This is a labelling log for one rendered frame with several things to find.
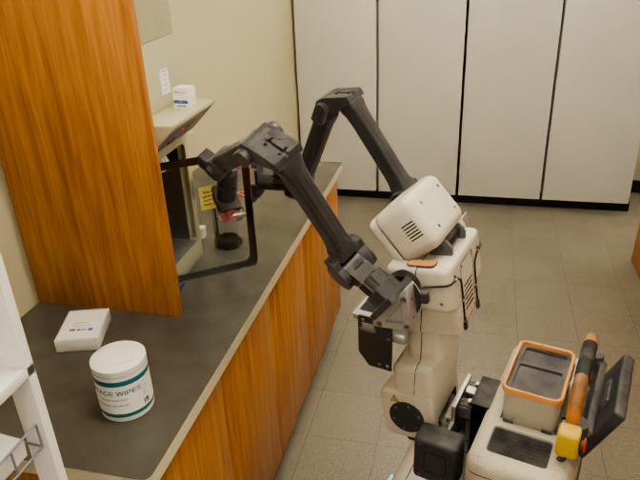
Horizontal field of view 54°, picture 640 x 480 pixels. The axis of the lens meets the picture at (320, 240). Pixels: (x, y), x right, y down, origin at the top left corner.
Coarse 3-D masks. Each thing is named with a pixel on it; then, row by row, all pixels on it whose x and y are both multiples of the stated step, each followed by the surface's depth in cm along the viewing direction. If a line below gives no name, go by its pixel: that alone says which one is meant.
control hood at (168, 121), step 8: (200, 104) 196; (208, 104) 197; (160, 112) 189; (168, 112) 188; (176, 112) 188; (184, 112) 188; (192, 112) 188; (200, 112) 194; (160, 120) 181; (168, 120) 181; (176, 120) 180; (184, 120) 182; (160, 128) 175; (168, 128) 175; (176, 128) 178; (192, 128) 208; (160, 136) 177; (168, 136) 178; (160, 144) 178
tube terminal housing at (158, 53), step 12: (168, 36) 193; (144, 48) 180; (156, 48) 187; (168, 48) 193; (144, 60) 180; (156, 60) 187; (168, 60) 194; (156, 72) 188; (156, 84) 188; (156, 96) 189; (168, 96) 196; (156, 108) 189; (180, 144) 206; (180, 156) 213
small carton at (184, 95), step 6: (174, 90) 191; (180, 90) 190; (186, 90) 190; (192, 90) 193; (174, 96) 192; (180, 96) 191; (186, 96) 190; (192, 96) 193; (174, 102) 193; (180, 102) 192; (186, 102) 191; (192, 102) 194; (186, 108) 192
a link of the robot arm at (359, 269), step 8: (352, 256) 153; (360, 256) 153; (344, 264) 152; (352, 264) 152; (360, 264) 153; (368, 264) 152; (352, 272) 152; (360, 272) 151; (368, 272) 151; (360, 280) 151
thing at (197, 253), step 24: (168, 168) 185; (192, 168) 188; (240, 168) 194; (168, 192) 188; (192, 192) 191; (240, 192) 198; (192, 216) 194; (216, 216) 198; (192, 240) 198; (216, 240) 201; (240, 240) 204; (192, 264) 201; (216, 264) 204; (240, 264) 208
